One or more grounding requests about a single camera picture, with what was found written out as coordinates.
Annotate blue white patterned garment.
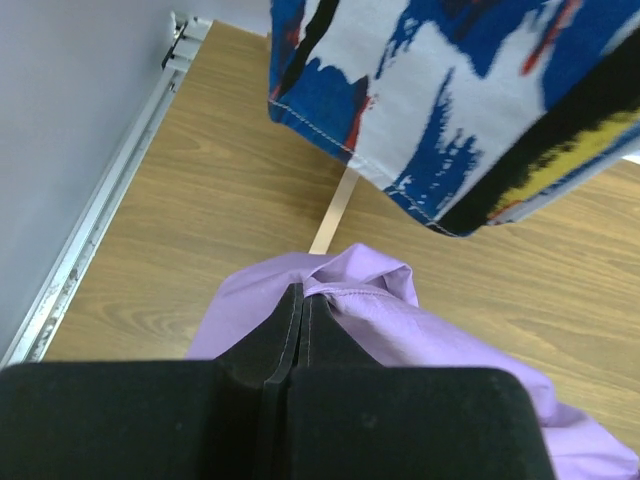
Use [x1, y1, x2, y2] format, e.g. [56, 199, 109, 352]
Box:
[269, 0, 639, 237]

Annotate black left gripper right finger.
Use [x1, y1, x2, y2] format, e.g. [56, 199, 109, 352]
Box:
[297, 295, 381, 368]

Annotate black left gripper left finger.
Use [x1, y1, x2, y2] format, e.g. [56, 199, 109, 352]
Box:
[214, 284, 303, 388]

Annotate aluminium rail frame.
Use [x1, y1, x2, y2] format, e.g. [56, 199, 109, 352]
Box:
[1, 12, 213, 367]

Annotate purple trousers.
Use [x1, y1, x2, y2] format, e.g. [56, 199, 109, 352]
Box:
[186, 244, 639, 479]

